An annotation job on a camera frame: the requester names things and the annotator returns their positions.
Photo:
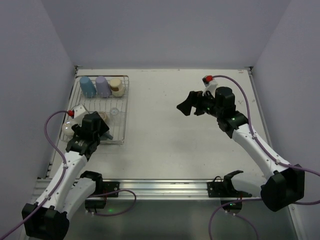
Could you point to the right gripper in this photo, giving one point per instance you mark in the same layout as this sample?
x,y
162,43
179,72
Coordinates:
x,y
196,100

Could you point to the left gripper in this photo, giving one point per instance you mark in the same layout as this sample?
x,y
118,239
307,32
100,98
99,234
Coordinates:
x,y
100,127

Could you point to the grey blue ceramic mug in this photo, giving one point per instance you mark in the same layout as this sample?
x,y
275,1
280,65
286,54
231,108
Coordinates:
x,y
106,137

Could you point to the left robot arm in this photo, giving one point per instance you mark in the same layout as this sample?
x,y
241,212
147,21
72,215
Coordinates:
x,y
49,217

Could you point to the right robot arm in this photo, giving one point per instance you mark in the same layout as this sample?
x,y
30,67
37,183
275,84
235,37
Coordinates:
x,y
284,185

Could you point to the clear glass cup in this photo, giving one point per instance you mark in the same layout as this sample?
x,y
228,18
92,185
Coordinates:
x,y
116,115

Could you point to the white pearly round cup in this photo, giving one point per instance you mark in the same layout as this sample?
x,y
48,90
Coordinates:
x,y
67,127

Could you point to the light blue plastic cup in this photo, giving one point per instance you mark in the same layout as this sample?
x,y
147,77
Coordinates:
x,y
87,87

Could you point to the lavender plastic cup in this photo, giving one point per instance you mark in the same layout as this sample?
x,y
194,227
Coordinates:
x,y
102,87

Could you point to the beige cup with brown band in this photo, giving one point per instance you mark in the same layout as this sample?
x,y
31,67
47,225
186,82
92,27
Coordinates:
x,y
117,88

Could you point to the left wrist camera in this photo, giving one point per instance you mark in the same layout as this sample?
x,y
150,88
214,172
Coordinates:
x,y
79,112

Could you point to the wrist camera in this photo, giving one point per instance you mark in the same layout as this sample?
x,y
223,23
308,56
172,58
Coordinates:
x,y
79,112
210,84

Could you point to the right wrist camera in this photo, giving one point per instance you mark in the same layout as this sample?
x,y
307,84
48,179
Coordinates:
x,y
210,84

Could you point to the wire dish rack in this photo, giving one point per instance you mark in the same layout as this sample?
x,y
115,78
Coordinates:
x,y
116,128

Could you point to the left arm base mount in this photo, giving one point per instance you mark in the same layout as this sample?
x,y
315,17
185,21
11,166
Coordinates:
x,y
93,204

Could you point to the aluminium mounting rail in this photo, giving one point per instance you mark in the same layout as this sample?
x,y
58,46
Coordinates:
x,y
165,189

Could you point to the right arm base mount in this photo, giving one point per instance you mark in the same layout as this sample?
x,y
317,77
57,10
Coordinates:
x,y
222,187

